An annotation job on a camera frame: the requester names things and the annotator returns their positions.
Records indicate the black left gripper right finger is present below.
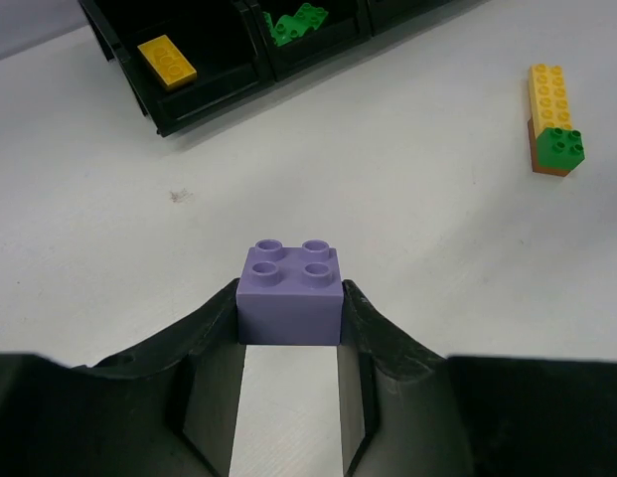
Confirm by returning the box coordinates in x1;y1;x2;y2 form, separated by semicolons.
337;280;617;476

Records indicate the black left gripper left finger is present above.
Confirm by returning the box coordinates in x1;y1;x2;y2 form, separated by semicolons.
0;282;245;476

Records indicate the purple lego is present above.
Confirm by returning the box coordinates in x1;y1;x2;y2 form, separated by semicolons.
236;239;344;346

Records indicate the yellow curved lego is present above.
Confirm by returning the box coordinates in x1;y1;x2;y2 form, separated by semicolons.
137;35;198;91

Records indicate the dark green lego brick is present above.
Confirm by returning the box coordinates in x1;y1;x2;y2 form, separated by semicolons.
294;2;329;30

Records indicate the brown lego under yellow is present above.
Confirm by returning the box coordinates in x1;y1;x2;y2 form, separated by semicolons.
528;119;572;177

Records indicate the green lego on yellow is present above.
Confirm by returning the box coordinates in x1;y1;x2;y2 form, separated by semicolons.
537;127;585;171

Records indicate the yellow long lego brick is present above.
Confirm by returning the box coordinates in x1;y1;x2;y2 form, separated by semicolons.
528;64;573;138

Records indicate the green lego in tray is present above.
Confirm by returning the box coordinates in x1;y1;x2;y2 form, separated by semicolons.
262;12;310;47

